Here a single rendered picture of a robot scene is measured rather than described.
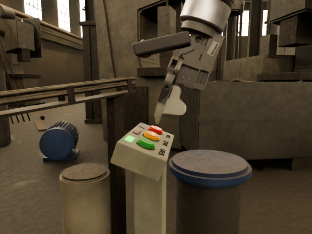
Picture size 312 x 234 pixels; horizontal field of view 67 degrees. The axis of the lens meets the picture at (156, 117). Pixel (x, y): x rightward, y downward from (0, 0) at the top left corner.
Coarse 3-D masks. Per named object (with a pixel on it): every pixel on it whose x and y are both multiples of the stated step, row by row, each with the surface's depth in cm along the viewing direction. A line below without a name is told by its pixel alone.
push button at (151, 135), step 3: (144, 132) 59; (147, 132) 59; (150, 132) 60; (153, 132) 61; (144, 135) 58; (147, 135) 58; (150, 135) 58; (153, 135) 58; (156, 135) 59; (150, 138) 57; (153, 138) 58; (156, 138) 58
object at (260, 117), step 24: (192, 96) 195; (216, 96) 180; (240, 96) 183; (264, 96) 185; (288, 96) 187; (192, 120) 196; (216, 120) 182; (240, 120) 185; (264, 120) 187; (288, 120) 191; (192, 144) 198; (216, 144) 186; (240, 144) 188; (264, 144) 191; (288, 144) 194; (288, 168) 202
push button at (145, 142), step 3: (141, 138) 52; (144, 138) 53; (138, 141) 51; (141, 141) 51; (144, 141) 51; (147, 141) 52; (150, 141) 52; (141, 144) 50; (144, 144) 50; (147, 144) 50; (150, 144) 51; (153, 144) 51; (147, 147) 50; (150, 147) 50; (153, 147) 51
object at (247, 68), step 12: (228, 60) 405; (240, 60) 368; (252, 60) 339; (264, 60) 315; (276, 60) 319; (288, 60) 323; (228, 72) 404; (240, 72) 368; (252, 72) 340; (264, 72) 318; (276, 72) 322
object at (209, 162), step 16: (176, 160) 94; (192, 160) 94; (208, 160) 94; (224, 160) 94; (240, 160) 94; (176, 176) 87; (192, 176) 81; (208, 176) 81; (224, 176) 80; (240, 176) 81; (176, 192) 96; (192, 192) 86; (208, 192) 83; (224, 192) 83; (240, 192) 89; (176, 208) 96; (192, 208) 87; (208, 208) 84; (224, 208) 84; (176, 224) 97; (192, 224) 88; (208, 224) 85; (224, 224) 85
